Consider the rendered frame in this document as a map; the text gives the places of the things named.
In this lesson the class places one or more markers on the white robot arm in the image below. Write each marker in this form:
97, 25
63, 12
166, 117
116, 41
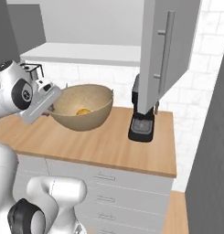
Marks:
6, 91

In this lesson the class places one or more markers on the black coffee machine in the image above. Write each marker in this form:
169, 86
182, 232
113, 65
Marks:
141, 128

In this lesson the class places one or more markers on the dark grey cabinet door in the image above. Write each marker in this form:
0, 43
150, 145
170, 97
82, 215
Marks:
3, 33

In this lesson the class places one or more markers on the white drawer front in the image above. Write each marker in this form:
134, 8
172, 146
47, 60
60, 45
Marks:
134, 219
134, 181
95, 229
137, 202

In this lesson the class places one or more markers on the white open wall cabinet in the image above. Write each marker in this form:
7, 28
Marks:
86, 53

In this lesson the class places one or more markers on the tan woven basket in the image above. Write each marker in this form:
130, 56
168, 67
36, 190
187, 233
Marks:
86, 120

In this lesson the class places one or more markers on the grey tall cabinet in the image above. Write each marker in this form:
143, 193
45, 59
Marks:
211, 158

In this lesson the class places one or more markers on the orange round food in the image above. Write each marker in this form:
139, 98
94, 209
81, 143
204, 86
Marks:
83, 111

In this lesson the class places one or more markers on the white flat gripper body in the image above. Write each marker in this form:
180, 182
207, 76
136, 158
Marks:
40, 105

